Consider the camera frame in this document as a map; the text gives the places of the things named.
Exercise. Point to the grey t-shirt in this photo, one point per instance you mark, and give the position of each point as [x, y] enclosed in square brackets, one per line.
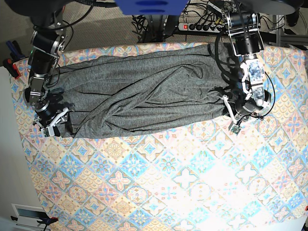
[137, 95]

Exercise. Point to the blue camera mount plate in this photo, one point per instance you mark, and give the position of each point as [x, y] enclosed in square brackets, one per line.
[151, 7]

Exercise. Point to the white power strip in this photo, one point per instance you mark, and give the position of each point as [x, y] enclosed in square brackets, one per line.
[208, 28]

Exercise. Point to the white floor vent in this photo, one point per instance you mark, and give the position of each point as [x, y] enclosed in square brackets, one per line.
[28, 217]

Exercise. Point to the black orange clamp lower left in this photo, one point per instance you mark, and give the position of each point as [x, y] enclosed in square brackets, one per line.
[45, 220]

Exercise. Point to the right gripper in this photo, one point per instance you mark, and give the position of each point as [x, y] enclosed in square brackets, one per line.
[49, 115]

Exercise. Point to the patterned tablecloth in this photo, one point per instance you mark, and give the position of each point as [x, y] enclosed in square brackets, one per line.
[192, 178]

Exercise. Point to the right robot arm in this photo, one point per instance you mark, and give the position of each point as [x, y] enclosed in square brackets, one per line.
[47, 40]

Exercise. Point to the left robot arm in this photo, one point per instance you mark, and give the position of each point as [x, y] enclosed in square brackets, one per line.
[249, 96]

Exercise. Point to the blue black clamp handles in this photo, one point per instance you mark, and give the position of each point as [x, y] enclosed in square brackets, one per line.
[16, 53]

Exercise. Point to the red black clamp upper left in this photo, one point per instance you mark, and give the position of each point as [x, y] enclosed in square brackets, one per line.
[12, 68]

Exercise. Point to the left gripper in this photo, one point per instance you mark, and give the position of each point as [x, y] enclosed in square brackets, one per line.
[241, 110]

